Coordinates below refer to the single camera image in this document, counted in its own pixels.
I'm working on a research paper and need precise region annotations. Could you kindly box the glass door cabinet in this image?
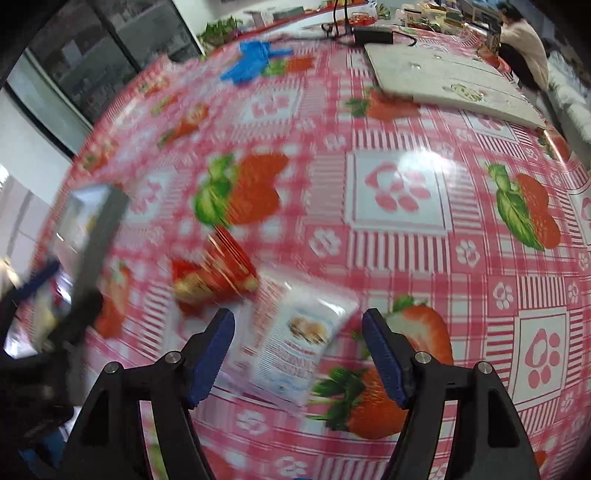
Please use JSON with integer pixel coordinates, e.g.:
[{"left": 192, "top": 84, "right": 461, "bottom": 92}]
[{"left": 7, "top": 0, "right": 204, "bottom": 158}]

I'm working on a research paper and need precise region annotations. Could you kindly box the green potted plant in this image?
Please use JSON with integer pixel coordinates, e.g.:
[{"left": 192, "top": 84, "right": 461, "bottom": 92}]
[{"left": 196, "top": 16, "right": 244, "bottom": 48}]

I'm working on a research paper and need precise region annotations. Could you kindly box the grey box with window lid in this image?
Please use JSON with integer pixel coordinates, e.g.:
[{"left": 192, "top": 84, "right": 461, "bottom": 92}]
[{"left": 28, "top": 182, "right": 131, "bottom": 352}]

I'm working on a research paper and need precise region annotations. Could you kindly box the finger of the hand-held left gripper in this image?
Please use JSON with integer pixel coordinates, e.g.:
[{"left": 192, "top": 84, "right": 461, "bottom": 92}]
[
  {"left": 44, "top": 290, "right": 105, "bottom": 357},
  {"left": 11, "top": 258, "right": 63, "bottom": 303}
]

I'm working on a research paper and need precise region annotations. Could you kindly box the red snack packet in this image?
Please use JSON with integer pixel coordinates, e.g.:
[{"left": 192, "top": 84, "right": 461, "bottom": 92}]
[{"left": 171, "top": 228, "right": 260, "bottom": 317}]

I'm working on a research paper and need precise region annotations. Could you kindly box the grey sofa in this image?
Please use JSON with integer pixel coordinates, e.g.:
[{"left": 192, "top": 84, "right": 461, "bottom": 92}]
[{"left": 545, "top": 48, "right": 591, "bottom": 155}]

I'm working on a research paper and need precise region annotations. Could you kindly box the white folded board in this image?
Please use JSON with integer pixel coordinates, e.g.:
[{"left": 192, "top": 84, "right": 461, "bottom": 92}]
[{"left": 364, "top": 41, "right": 548, "bottom": 130}]

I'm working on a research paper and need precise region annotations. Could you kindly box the blue rubber glove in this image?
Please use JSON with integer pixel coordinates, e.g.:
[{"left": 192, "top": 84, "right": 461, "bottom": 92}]
[{"left": 221, "top": 39, "right": 294, "bottom": 86}]

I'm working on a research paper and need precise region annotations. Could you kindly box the group of food containers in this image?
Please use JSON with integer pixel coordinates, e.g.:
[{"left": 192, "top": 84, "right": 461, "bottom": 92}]
[{"left": 376, "top": 0, "right": 490, "bottom": 34}]

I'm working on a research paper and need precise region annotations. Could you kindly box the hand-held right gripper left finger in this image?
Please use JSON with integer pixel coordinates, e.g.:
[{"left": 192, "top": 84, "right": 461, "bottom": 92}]
[{"left": 60, "top": 308, "right": 236, "bottom": 480}]

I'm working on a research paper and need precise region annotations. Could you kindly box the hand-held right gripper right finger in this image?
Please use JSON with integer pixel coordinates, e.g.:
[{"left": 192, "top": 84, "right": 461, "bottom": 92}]
[{"left": 361, "top": 308, "right": 541, "bottom": 480}]

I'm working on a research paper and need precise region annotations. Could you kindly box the black power adapter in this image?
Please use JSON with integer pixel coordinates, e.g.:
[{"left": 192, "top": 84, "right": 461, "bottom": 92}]
[{"left": 353, "top": 25, "right": 394, "bottom": 46}]

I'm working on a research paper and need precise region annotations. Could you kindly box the white pink cracker packet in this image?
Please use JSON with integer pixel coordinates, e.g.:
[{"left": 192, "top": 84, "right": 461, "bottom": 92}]
[{"left": 217, "top": 272, "right": 361, "bottom": 412}]

